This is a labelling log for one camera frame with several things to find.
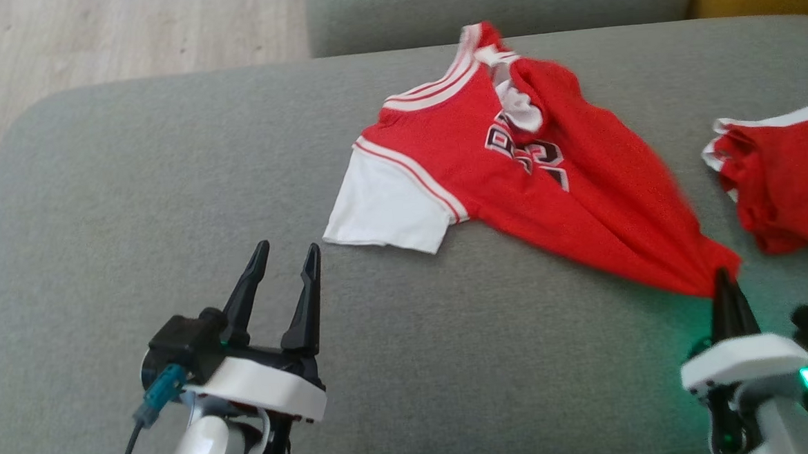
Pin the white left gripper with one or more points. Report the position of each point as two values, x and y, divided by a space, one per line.
267 390

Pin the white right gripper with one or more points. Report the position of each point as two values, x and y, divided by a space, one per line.
750 361

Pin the red shorts white trim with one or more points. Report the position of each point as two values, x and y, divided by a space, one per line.
789 186

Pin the red basketball jersey white sleeves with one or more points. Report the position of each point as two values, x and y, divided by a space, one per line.
455 141

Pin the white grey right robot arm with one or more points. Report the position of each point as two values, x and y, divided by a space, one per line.
788 428

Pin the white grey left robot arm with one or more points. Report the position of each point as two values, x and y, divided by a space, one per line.
201 452

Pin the large grey sofa seat cushion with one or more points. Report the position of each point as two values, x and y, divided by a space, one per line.
133 200

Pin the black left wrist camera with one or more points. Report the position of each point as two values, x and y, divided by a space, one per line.
182 342

